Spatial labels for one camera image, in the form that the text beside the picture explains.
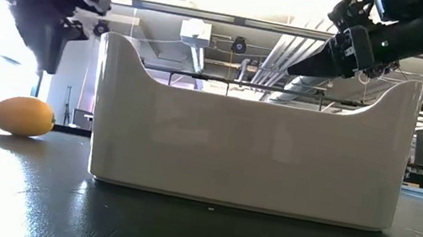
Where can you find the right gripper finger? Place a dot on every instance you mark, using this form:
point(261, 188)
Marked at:
point(322, 66)

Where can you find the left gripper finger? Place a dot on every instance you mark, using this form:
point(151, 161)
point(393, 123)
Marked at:
point(77, 30)
point(42, 45)

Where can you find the orange mango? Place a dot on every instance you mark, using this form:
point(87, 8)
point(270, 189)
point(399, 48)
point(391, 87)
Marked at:
point(20, 116)

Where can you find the beige plastic basket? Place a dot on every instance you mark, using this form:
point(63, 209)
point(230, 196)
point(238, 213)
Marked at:
point(248, 154)

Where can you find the black round ceiling reel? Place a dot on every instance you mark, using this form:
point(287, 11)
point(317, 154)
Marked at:
point(101, 29)
point(239, 45)

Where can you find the black horizontal bar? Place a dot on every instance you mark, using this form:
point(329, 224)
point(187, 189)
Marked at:
point(242, 84)

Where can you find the white ceiling box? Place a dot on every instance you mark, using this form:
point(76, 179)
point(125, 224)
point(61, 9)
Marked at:
point(195, 31)

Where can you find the grey overhead beam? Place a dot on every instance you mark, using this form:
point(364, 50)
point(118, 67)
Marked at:
point(210, 16)

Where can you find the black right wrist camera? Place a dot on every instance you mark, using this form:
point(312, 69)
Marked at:
point(349, 12)

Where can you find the silver ceiling duct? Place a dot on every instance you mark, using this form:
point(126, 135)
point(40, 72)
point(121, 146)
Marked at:
point(285, 58)

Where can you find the black aluminium table frame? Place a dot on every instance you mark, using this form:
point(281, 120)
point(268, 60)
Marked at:
point(69, 130)

